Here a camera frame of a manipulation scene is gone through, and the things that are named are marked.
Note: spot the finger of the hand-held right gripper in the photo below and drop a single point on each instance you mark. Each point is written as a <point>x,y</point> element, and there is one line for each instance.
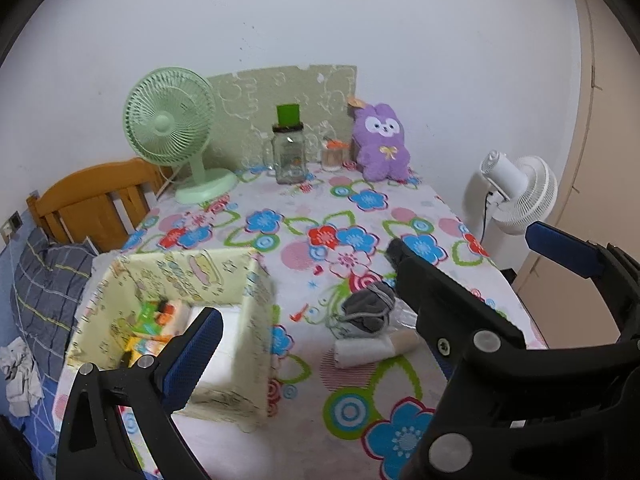
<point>450,305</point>
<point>565,250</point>

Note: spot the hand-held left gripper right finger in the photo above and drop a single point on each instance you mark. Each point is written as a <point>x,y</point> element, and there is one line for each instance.
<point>444,367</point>

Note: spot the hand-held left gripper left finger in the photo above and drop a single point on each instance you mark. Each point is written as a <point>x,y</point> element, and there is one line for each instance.
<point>192,355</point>

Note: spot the clear plastic bag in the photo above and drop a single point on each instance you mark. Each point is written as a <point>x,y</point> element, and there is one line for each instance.
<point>402,317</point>

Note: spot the yellow cartoon tissue pack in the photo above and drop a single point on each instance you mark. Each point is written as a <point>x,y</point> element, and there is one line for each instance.
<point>142,347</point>

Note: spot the green cartoon tissue pack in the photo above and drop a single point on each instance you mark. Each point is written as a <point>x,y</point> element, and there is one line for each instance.
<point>150,317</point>

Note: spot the grey sock bundle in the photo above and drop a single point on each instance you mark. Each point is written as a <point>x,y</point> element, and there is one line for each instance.
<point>365,310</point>

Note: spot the yellow cartoon fabric storage box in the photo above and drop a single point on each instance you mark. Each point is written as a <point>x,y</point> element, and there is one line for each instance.
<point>200,270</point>

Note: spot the white socks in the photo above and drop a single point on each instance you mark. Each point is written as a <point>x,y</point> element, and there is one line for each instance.
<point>360,352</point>

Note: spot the white paper sheet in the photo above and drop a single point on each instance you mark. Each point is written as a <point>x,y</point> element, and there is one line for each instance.
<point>225,340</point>

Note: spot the white standing fan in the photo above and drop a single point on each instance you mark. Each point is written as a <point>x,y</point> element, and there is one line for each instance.
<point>530,195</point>

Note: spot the beige door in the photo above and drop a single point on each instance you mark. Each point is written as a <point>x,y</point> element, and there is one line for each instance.
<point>600,135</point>

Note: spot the grey plaid pillow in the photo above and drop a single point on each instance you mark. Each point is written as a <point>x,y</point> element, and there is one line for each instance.
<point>45,285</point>

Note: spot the purple plush bunny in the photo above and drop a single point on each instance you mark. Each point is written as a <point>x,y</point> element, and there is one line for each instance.
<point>382,155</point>

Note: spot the floral tablecloth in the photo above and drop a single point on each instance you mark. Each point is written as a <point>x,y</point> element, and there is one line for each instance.
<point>310,210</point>

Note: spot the blue bed sheet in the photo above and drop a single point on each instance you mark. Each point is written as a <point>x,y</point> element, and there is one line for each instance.
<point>40,435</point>

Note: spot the crumpled white cloth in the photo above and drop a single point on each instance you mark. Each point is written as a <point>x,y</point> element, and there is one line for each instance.
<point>20,375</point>

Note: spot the small jar with orange lid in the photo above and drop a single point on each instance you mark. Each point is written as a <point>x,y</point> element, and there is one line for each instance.
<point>334,160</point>

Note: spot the wooden bed headboard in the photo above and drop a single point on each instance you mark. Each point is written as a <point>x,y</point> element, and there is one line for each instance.
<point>85,185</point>

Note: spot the dark cloth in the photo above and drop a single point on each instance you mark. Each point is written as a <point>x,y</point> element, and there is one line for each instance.
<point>12,450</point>

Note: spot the glass jar with green lid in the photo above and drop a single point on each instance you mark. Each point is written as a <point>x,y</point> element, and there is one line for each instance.
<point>290,160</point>

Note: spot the green desk fan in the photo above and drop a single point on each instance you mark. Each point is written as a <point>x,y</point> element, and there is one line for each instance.
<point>165,120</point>

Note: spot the green patterned board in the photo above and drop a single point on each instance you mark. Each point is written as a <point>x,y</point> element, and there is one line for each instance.
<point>250,95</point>

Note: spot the wall socket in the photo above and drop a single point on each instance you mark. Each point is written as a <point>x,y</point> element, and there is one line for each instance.
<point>12,222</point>

